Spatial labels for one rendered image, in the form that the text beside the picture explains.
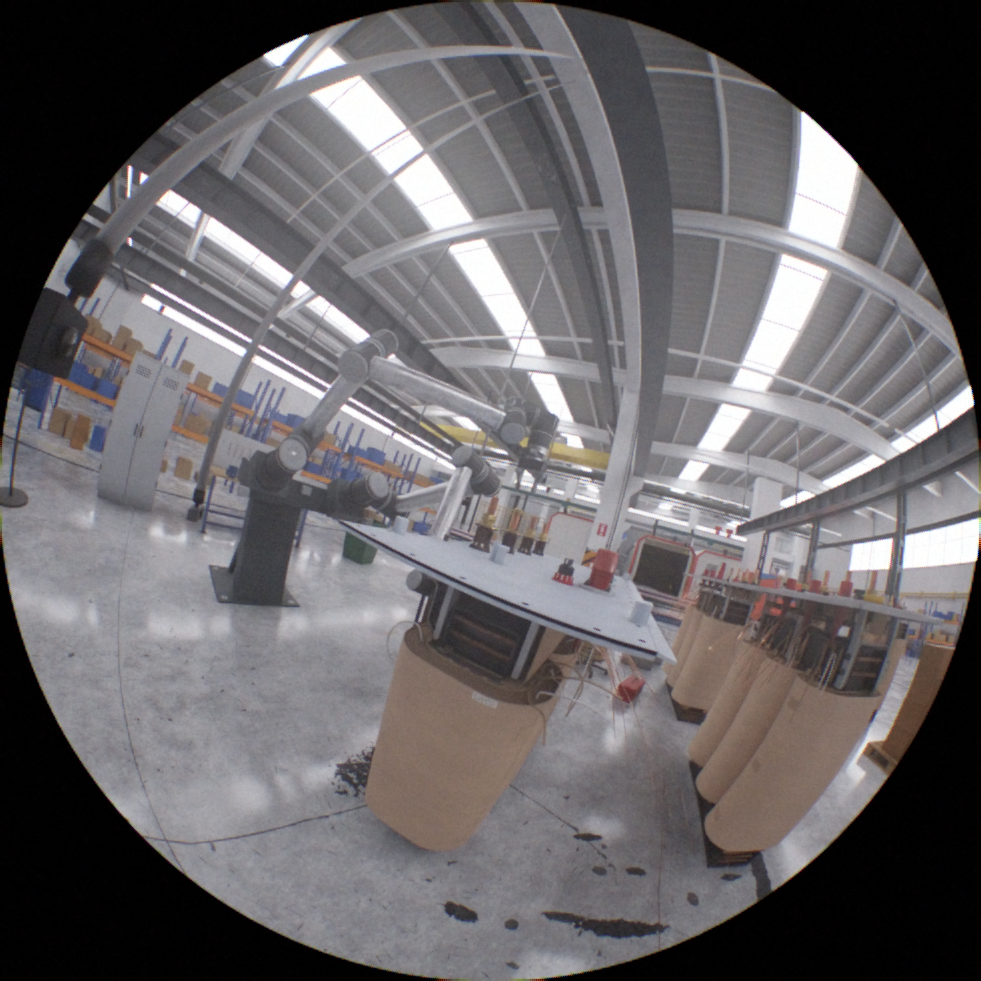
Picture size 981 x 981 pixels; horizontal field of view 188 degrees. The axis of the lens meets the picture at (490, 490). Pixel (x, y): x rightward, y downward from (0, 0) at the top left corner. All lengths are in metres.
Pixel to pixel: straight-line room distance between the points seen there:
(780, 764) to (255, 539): 3.78
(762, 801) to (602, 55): 4.57
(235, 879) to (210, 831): 0.23
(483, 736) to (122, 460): 4.93
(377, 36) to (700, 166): 8.12
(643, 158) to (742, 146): 6.03
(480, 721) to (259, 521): 2.50
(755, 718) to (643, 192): 4.14
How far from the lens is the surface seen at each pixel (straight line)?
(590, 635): 0.47
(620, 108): 3.30
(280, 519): 2.94
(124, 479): 5.06
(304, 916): 1.50
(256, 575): 3.07
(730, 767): 2.19
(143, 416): 4.95
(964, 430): 8.77
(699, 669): 3.41
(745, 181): 9.50
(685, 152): 8.92
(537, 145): 5.67
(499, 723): 0.80
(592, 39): 3.29
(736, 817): 1.95
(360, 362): 1.26
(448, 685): 0.80
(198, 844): 1.61
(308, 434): 1.98
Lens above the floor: 1.48
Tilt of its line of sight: 6 degrees up
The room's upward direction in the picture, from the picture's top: 18 degrees clockwise
